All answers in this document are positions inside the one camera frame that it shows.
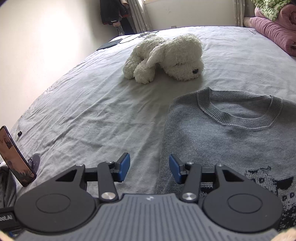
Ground grey knitted cat sweater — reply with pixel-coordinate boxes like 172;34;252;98
156;87;295;230

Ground dark hanging clothes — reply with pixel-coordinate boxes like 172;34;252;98
100;0;134;36

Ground grey bed sheet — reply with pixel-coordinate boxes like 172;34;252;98
11;26;295;196

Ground smartphone on stand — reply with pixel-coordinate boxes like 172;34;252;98
1;126;37;187

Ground white plush dog toy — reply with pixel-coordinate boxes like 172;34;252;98
123;34;204;84

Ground dark tablet on bed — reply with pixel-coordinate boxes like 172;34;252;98
96;39;122;51

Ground grey curtain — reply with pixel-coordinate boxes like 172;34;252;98
127;0;153;33

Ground pink folded quilt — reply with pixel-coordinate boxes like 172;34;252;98
249;2;295;57

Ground green patterned cloth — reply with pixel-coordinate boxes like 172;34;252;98
252;0;292;21

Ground black cable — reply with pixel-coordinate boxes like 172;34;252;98
120;30;160;45

